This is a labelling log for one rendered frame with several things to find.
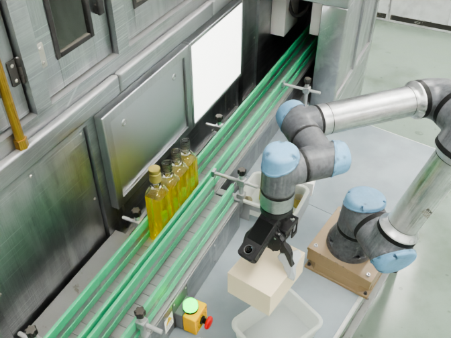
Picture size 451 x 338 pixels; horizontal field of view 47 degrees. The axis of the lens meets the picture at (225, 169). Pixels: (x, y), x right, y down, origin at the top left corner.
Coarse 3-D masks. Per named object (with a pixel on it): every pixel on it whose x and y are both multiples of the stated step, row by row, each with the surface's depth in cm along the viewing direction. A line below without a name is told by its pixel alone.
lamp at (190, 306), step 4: (188, 300) 150; (192, 300) 150; (196, 300) 150; (184, 304) 149; (188, 304) 149; (192, 304) 149; (196, 304) 149; (184, 308) 149; (188, 308) 148; (192, 308) 148; (196, 308) 149; (188, 312) 149; (192, 312) 149; (196, 312) 150
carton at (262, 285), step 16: (272, 256) 127; (304, 256) 129; (240, 272) 124; (256, 272) 124; (272, 272) 124; (240, 288) 124; (256, 288) 120; (272, 288) 120; (288, 288) 128; (256, 304) 124; (272, 304) 122
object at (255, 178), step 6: (252, 174) 193; (258, 174) 195; (252, 180) 193; (258, 180) 196; (246, 186) 189; (300, 186) 189; (306, 186) 188; (246, 192) 190; (252, 192) 196; (258, 192) 196; (300, 192) 191; (306, 192) 186; (252, 198) 194; (258, 198) 194; (252, 204) 182; (258, 204) 182; (300, 204) 182; (294, 210) 189
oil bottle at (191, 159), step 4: (192, 152) 164; (184, 156) 162; (188, 156) 162; (192, 156) 163; (196, 156) 165; (184, 160) 162; (188, 160) 162; (192, 160) 163; (196, 160) 166; (188, 164) 162; (192, 164) 164; (196, 164) 166; (192, 168) 164; (196, 168) 167; (192, 172) 165; (196, 172) 168; (192, 176) 166; (196, 176) 169; (192, 180) 167; (196, 180) 170; (192, 184) 168; (196, 184) 171; (192, 188) 169
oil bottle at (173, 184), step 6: (174, 174) 156; (162, 180) 154; (168, 180) 154; (174, 180) 155; (180, 180) 158; (168, 186) 154; (174, 186) 155; (180, 186) 159; (174, 192) 157; (180, 192) 160; (174, 198) 158; (180, 198) 161; (174, 204) 159; (180, 204) 163; (174, 210) 160
